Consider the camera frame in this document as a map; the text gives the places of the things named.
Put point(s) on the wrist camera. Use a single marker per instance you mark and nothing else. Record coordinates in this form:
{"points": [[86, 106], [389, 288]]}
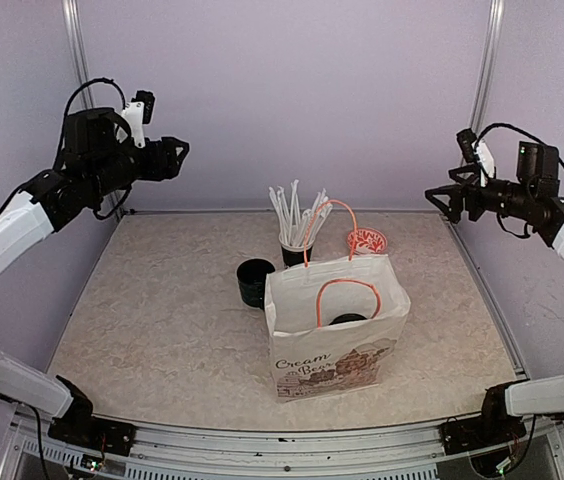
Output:
{"points": [[477, 155], [137, 113]]}

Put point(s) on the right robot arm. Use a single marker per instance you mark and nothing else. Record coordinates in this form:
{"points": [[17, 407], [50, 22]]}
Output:
{"points": [[534, 198]]}

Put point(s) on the aluminium frame post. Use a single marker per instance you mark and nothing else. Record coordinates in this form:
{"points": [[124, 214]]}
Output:
{"points": [[488, 63], [72, 22]]}

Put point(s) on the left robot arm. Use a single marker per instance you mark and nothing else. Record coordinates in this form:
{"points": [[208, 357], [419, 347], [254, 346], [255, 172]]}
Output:
{"points": [[100, 151]]}

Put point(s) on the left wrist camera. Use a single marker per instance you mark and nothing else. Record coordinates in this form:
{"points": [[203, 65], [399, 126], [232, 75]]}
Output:
{"points": [[137, 113]]}

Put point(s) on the black cup with straws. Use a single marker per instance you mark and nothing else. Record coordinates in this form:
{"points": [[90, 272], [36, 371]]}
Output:
{"points": [[292, 255]]}

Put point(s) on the right aluminium frame post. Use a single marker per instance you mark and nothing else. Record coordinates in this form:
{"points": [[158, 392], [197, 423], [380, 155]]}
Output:
{"points": [[488, 63]]}

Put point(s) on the white paper takeout bag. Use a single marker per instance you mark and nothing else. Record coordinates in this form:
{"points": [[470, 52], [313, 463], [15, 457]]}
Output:
{"points": [[308, 357]]}

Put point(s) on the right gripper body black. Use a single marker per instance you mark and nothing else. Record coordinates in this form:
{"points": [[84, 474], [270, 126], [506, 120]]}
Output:
{"points": [[480, 206]]}

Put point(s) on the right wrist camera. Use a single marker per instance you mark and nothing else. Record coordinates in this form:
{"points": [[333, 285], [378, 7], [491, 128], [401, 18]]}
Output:
{"points": [[477, 155]]}

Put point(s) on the white wrapped straws bundle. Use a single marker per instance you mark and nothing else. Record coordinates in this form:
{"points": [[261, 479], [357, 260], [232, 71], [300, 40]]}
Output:
{"points": [[298, 226]]}

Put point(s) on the left aluminium frame post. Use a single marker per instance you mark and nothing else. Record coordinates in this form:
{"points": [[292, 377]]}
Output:
{"points": [[72, 22]]}

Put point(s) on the red patterned white bowl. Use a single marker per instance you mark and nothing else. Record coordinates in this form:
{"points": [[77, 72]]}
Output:
{"points": [[367, 241]]}

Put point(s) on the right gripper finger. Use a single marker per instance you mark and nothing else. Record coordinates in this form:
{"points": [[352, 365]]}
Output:
{"points": [[447, 199], [468, 174]]}

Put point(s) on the black coffee lid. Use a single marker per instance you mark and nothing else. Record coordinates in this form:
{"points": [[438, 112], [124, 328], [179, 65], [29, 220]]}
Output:
{"points": [[347, 318]]}

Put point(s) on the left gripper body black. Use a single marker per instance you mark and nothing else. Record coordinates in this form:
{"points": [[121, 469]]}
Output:
{"points": [[160, 168]]}

